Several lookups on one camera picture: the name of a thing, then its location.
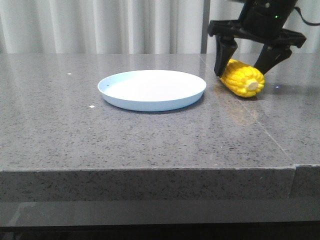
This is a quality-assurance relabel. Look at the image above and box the light blue round plate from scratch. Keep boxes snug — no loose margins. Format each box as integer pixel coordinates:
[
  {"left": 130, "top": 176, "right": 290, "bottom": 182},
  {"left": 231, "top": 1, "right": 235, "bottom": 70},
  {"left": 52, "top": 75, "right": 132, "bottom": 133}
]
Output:
[{"left": 97, "top": 69, "right": 207, "bottom": 112}]

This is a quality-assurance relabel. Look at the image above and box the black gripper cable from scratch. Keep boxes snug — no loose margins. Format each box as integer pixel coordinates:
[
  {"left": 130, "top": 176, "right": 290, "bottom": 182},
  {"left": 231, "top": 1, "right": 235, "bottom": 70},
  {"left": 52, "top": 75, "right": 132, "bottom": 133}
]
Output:
[{"left": 294, "top": 6, "right": 320, "bottom": 27}]

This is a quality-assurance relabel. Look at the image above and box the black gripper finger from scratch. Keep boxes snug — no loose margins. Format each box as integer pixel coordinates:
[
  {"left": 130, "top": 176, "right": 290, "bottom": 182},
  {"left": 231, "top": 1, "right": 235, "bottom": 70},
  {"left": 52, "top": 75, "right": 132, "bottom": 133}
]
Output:
[
  {"left": 253, "top": 44, "right": 292, "bottom": 75},
  {"left": 214, "top": 35, "right": 238, "bottom": 77}
]

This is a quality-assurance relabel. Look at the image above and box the yellow toy corn cob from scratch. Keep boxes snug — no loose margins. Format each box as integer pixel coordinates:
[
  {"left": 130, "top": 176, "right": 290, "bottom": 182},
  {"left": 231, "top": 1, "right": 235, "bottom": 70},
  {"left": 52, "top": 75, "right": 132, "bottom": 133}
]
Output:
[{"left": 219, "top": 59, "right": 265, "bottom": 98}]

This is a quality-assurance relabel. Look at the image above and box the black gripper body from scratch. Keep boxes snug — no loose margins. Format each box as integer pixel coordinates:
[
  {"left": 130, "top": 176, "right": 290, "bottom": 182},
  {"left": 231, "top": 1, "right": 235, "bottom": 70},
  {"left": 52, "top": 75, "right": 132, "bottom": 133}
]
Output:
[{"left": 207, "top": 0, "right": 307, "bottom": 49}]

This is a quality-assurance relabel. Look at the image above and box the white pleated curtain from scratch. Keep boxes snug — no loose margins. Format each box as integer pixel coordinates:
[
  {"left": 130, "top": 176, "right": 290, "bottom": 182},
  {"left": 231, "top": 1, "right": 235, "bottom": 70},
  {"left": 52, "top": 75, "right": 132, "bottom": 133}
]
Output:
[{"left": 0, "top": 0, "right": 320, "bottom": 55}]

